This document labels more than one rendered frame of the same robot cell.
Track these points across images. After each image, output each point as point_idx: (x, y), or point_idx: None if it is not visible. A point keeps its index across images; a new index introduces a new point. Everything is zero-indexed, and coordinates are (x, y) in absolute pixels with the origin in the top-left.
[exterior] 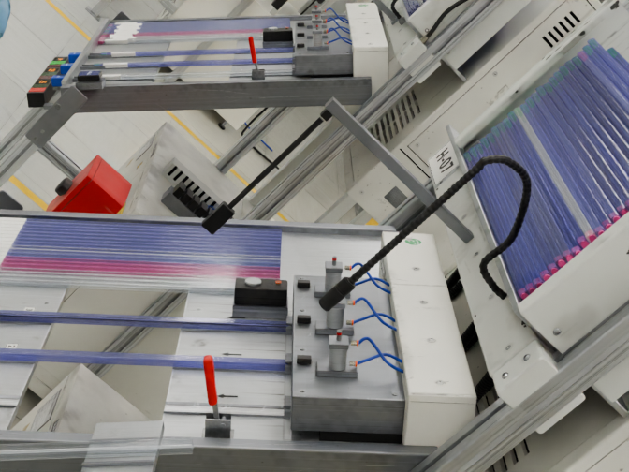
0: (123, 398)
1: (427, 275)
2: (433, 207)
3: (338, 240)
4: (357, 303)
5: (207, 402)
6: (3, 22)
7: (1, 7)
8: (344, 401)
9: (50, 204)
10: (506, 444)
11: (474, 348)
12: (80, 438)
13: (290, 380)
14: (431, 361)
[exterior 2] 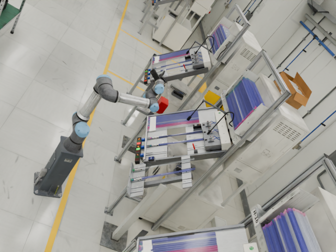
0: (175, 139)
1: (222, 120)
2: (220, 119)
3: (207, 110)
4: (212, 127)
5: (193, 147)
6: (158, 108)
7: (158, 106)
8: (212, 145)
9: None
10: (235, 149)
11: None
12: (177, 156)
13: (204, 141)
14: (224, 137)
